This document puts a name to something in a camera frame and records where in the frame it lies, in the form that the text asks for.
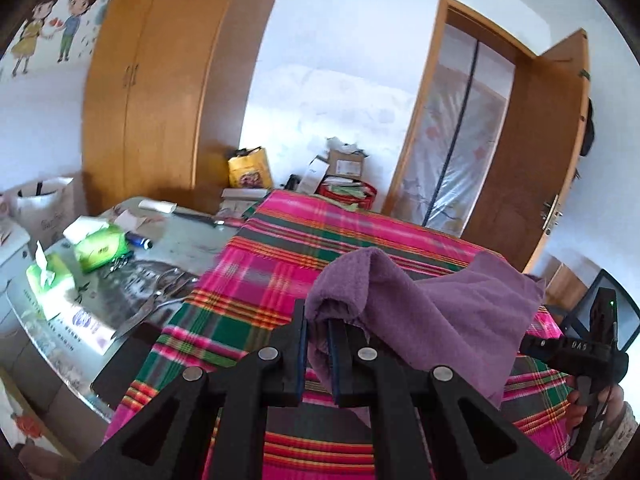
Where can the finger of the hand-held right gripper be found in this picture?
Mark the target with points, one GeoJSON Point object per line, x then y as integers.
{"type": "Point", "coordinates": [542, 349]}

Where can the translucent door curtain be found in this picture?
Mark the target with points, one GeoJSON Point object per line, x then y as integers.
{"type": "Point", "coordinates": [460, 135]}

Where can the white paper shopping bag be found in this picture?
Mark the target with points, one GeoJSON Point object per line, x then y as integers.
{"type": "Point", "coordinates": [47, 210]}

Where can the stack of white boxes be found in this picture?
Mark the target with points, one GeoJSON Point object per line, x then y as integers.
{"type": "Point", "coordinates": [245, 200]}

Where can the crumpled white tissue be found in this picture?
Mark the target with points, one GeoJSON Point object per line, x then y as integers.
{"type": "Point", "coordinates": [127, 221]}

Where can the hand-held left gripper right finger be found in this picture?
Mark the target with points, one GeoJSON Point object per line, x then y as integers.
{"type": "Point", "coordinates": [334, 365]}

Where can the pink green plaid blanket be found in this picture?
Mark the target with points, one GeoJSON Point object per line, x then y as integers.
{"type": "Point", "coordinates": [300, 255]}

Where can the bunch of keys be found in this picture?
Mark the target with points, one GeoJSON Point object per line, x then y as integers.
{"type": "Point", "coordinates": [120, 264]}

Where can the person's right forearm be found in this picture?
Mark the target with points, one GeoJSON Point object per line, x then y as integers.
{"type": "Point", "coordinates": [622, 440]}

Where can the purple sweater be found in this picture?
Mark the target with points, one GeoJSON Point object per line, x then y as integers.
{"type": "Point", "coordinates": [430, 320]}

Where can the wooden door frame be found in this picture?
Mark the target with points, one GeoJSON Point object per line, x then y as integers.
{"type": "Point", "coordinates": [425, 85]}

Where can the dark hanging bag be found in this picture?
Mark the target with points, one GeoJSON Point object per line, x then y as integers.
{"type": "Point", "coordinates": [588, 127]}

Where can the wooden door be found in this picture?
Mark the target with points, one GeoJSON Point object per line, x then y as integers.
{"type": "Point", "coordinates": [530, 160]}

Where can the cartoon wall sticker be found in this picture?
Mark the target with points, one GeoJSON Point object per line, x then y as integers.
{"type": "Point", "coordinates": [50, 25]}

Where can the cardboard box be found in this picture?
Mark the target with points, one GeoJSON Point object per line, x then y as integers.
{"type": "Point", "coordinates": [347, 162]}

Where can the yellow printed bag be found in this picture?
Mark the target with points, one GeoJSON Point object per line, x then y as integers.
{"type": "Point", "coordinates": [250, 170]}

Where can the black knife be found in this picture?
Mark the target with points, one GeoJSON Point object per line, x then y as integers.
{"type": "Point", "coordinates": [197, 217]}

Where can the white tube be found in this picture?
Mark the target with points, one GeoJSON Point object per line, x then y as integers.
{"type": "Point", "coordinates": [157, 205]}

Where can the white carton box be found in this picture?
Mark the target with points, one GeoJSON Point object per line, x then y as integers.
{"type": "Point", "coordinates": [314, 176]}

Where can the small wooden cabinet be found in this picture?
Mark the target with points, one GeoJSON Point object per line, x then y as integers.
{"type": "Point", "coordinates": [567, 285]}

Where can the green tissue pack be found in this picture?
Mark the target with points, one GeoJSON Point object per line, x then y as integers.
{"type": "Point", "coordinates": [50, 285]}
{"type": "Point", "coordinates": [100, 249]}

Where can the person's right hand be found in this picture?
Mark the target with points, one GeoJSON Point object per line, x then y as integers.
{"type": "Point", "coordinates": [575, 412]}

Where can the red basket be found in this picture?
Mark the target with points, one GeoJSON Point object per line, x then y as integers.
{"type": "Point", "coordinates": [350, 196]}

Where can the white tissue pack purple label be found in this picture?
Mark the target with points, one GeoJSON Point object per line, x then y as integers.
{"type": "Point", "coordinates": [85, 327]}

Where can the wooden wardrobe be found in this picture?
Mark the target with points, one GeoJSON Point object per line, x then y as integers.
{"type": "Point", "coordinates": [160, 85]}

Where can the blue lighter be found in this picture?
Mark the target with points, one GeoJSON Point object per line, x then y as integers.
{"type": "Point", "coordinates": [139, 241]}

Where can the black mesh office chair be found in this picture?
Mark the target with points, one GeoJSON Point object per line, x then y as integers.
{"type": "Point", "coordinates": [627, 310]}

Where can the steel kitchen scissors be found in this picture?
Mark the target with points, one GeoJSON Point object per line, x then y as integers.
{"type": "Point", "coordinates": [155, 300]}

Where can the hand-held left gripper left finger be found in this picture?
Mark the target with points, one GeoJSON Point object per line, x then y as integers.
{"type": "Point", "coordinates": [301, 360]}

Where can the black smartphone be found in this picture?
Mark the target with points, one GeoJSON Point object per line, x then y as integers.
{"type": "Point", "coordinates": [127, 365]}

